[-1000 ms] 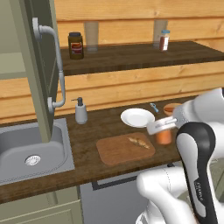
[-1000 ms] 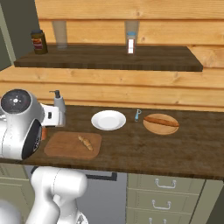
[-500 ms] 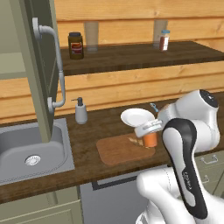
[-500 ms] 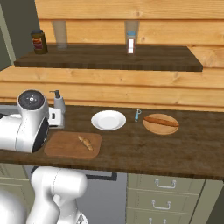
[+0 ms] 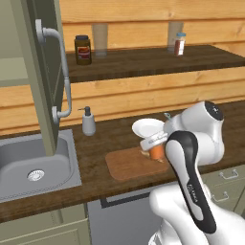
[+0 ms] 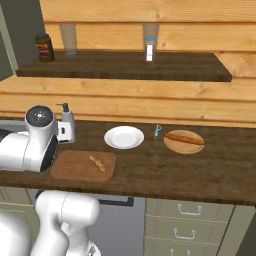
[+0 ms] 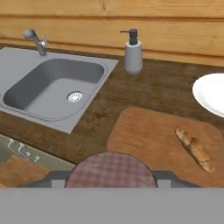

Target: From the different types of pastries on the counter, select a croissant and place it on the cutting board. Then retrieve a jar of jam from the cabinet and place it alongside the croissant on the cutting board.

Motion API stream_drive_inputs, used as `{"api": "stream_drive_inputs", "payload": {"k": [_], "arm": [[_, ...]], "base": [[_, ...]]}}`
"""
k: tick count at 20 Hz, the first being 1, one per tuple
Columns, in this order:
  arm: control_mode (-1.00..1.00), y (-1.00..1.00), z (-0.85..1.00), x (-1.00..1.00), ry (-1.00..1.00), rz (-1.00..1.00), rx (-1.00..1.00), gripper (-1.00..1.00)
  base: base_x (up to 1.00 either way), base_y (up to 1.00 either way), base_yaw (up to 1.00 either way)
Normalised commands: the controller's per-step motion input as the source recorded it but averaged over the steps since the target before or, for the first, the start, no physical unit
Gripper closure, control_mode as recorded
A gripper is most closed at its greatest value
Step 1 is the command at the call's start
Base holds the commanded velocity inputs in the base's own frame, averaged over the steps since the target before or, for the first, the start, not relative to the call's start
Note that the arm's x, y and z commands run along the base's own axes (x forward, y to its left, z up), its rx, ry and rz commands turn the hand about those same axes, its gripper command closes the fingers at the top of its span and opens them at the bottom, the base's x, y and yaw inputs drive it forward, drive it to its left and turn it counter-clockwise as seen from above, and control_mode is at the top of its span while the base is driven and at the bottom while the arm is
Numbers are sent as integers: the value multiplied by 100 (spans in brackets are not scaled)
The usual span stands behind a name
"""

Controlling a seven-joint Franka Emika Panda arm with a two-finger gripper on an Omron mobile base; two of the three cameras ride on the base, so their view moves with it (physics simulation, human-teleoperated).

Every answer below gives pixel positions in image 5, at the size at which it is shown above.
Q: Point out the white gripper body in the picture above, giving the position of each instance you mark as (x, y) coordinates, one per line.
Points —
(149, 144)

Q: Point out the olive base cupboard door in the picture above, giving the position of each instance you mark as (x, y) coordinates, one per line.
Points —
(44, 226)

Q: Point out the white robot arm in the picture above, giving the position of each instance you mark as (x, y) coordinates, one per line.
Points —
(204, 134)

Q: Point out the olive wall cabinet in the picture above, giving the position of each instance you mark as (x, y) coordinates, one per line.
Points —
(11, 38)

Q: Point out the small grey-teal object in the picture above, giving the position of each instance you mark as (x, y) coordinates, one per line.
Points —
(167, 116)

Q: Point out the grey steel sink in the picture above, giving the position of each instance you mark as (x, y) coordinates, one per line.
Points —
(19, 166)

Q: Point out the brown wooden cutting board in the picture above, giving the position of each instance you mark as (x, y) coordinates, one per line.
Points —
(130, 164)

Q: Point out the white plate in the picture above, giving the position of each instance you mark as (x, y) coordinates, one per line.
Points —
(145, 127)

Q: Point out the spice bottle with blue lid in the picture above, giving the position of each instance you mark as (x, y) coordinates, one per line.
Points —
(180, 44)

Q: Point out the grey soap dispenser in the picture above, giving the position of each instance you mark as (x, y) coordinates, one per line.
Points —
(88, 122)

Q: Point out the olive cabinet door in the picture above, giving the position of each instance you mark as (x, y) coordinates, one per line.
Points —
(38, 79)

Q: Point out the grey dishwasher front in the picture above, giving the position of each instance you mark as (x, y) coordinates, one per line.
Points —
(124, 220)

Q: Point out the orange rounded pastry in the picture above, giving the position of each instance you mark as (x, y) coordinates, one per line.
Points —
(156, 152)

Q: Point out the dark wooden cabinet shelf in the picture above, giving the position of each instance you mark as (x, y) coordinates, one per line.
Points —
(143, 62)

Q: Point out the dark jar with red label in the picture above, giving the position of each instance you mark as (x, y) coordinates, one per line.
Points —
(83, 51)

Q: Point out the clear drinking glass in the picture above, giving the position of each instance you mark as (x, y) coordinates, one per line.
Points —
(100, 40)
(172, 35)

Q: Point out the olive drawer front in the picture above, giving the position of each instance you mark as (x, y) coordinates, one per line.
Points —
(234, 199)
(228, 178)

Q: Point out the tan pastry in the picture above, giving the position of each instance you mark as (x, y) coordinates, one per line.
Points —
(145, 153)

